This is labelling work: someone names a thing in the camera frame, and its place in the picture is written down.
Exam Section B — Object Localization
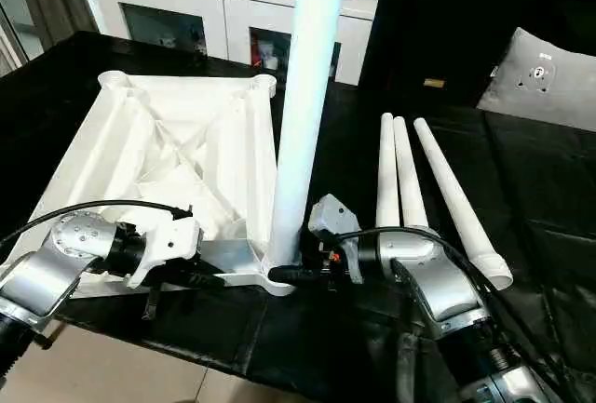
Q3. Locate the white plastic table top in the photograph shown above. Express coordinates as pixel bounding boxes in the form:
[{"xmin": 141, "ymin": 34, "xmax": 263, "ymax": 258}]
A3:
[{"xmin": 8, "ymin": 70, "xmax": 304, "ymax": 301}]

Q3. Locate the white plastic table leg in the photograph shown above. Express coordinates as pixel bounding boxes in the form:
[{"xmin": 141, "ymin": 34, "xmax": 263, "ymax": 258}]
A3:
[
  {"xmin": 268, "ymin": 0, "xmax": 353, "ymax": 269},
  {"xmin": 374, "ymin": 113, "xmax": 402, "ymax": 228},
  {"xmin": 392, "ymin": 115, "xmax": 432, "ymax": 229},
  {"xmin": 413, "ymin": 116, "xmax": 514, "ymax": 291}
]

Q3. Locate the black sofa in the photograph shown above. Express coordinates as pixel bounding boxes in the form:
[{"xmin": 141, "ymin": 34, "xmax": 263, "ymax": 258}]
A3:
[{"xmin": 358, "ymin": 0, "xmax": 596, "ymax": 109}]

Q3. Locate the black work mat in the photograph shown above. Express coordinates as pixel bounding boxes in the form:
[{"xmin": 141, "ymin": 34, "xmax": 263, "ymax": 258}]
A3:
[{"xmin": 0, "ymin": 30, "xmax": 596, "ymax": 403}]

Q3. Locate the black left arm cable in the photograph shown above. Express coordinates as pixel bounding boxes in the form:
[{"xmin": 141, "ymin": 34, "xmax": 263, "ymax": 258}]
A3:
[{"xmin": 0, "ymin": 200, "xmax": 195, "ymax": 246}]

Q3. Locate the grey printed cushion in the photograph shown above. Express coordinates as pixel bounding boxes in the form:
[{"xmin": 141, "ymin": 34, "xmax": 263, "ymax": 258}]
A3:
[{"xmin": 475, "ymin": 26, "xmax": 596, "ymax": 133}]

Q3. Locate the white glass-door cabinet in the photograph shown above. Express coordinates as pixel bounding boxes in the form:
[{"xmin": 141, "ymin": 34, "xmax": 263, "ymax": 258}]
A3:
[{"xmin": 88, "ymin": 0, "xmax": 381, "ymax": 86}]

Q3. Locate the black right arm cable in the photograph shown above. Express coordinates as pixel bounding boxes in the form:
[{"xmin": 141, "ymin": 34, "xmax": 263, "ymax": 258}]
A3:
[{"xmin": 334, "ymin": 228, "xmax": 596, "ymax": 403}]

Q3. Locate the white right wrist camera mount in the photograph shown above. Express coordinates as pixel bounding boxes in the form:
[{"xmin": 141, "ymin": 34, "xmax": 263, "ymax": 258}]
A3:
[{"xmin": 309, "ymin": 193, "xmax": 364, "ymax": 286}]

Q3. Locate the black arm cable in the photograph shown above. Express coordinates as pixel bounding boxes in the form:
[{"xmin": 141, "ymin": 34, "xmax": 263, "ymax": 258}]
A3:
[
  {"xmin": 0, "ymin": 200, "xmax": 195, "ymax": 246},
  {"xmin": 334, "ymin": 228, "xmax": 596, "ymax": 403}
]

